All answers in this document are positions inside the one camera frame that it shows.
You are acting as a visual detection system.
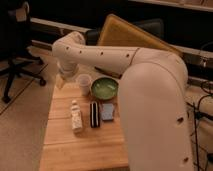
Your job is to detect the white plastic bottle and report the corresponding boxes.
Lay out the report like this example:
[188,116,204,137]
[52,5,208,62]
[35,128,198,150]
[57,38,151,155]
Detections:
[71,100,83,133]

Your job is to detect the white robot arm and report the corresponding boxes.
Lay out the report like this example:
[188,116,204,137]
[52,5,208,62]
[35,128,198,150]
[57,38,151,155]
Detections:
[52,32,194,171]

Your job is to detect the blue sponge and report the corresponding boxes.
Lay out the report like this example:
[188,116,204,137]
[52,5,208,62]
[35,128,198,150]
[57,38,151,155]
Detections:
[101,103,115,121]

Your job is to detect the translucent plastic cup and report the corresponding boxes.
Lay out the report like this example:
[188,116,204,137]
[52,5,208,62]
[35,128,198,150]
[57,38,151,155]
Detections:
[76,74,92,96]

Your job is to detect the black white striped block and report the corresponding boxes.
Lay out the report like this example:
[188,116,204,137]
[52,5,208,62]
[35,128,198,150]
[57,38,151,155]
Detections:
[90,101,100,128]

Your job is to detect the black office chair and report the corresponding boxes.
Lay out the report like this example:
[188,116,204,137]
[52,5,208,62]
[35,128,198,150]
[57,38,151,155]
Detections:
[0,0,46,103]

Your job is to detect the black cables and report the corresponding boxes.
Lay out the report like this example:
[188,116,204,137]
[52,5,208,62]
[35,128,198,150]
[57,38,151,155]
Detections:
[186,79,213,171]

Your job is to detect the green bowl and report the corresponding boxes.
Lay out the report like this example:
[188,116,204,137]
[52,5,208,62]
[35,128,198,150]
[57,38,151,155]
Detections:
[91,77,118,100]

